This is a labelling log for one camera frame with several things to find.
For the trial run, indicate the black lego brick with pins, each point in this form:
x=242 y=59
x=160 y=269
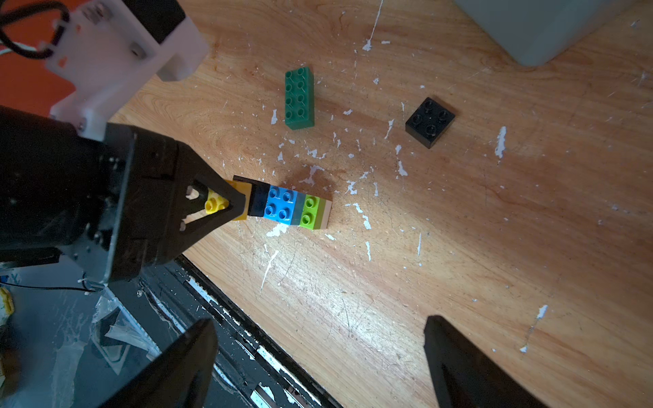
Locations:
x=258 y=196
x=429 y=122

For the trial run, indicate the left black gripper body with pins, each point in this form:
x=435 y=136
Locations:
x=107 y=204

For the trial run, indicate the yellow lego brick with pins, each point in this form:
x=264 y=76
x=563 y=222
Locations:
x=216 y=203

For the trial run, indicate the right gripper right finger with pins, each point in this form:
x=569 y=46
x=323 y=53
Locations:
x=463 y=376

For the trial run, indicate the blue lego brick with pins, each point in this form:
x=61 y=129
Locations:
x=284 y=206

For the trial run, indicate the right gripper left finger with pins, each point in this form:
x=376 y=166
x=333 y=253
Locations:
x=179 y=377

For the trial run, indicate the lime lego brick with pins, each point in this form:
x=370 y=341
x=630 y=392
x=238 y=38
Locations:
x=313 y=212

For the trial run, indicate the white lego brick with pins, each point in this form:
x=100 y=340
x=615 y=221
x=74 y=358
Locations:
x=325 y=213

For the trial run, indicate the dark green lego brick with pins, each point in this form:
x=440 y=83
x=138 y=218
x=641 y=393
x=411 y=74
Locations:
x=299 y=99

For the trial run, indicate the grey plastic toolbox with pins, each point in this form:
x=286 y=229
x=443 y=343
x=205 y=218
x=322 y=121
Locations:
x=534 y=32

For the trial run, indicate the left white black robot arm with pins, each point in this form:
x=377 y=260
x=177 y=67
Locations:
x=109 y=50

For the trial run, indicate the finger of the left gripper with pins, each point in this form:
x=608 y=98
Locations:
x=192 y=178

